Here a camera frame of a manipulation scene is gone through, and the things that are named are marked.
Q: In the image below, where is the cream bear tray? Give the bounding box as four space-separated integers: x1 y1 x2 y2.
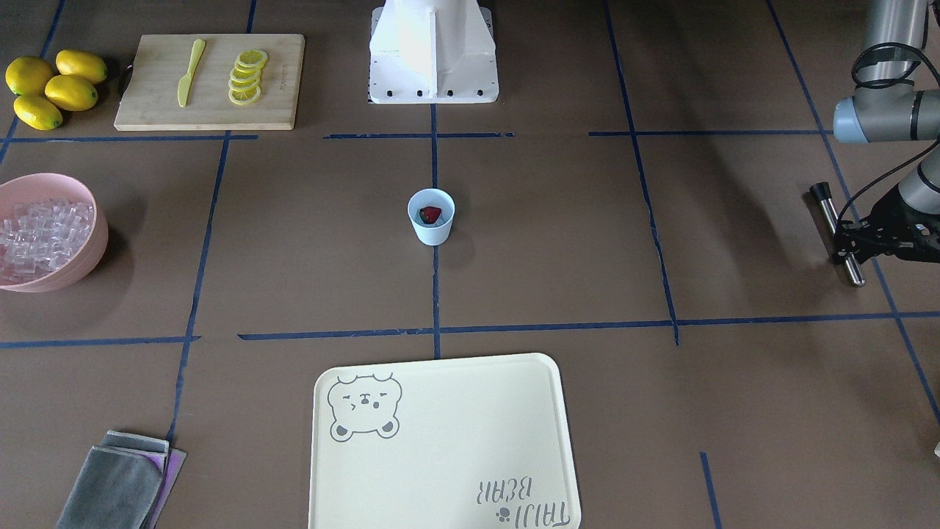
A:
308 353 583 528

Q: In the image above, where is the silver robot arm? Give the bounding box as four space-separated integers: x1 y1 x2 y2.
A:
833 1 939 262

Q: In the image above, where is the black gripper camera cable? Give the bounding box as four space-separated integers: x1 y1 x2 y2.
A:
837 43 940 228

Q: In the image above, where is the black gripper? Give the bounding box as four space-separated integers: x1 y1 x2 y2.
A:
832 184 939 265

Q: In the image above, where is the clear ice cubes pile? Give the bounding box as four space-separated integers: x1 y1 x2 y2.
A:
1 198 96 284

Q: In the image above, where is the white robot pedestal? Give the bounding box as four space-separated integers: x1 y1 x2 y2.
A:
367 1 500 105

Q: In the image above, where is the folded grey cloth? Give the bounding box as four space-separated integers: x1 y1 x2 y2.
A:
56 430 187 528

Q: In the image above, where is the light blue cup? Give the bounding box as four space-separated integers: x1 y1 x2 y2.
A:
408 188 456 245

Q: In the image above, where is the yellow lemon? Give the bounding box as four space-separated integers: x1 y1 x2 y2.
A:
56 49 109 86
4 56 56 96
13 95 63 131
44 75 98 112

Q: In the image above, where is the yellow plastic knife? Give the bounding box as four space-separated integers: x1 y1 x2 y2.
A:
176 39 207 108

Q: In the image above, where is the wooden cutting board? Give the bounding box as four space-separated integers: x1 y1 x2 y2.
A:
114 34 306 132

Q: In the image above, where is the steel black muddler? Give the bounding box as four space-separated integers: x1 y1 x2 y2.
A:
809 181 866 287

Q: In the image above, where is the lemon slices row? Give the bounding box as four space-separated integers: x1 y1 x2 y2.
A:
228 49 269 105

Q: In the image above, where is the red strawberry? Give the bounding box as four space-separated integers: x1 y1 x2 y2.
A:
419 206 443 226

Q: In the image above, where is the pink bowl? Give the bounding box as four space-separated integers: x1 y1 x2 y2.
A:
1 172 109 292

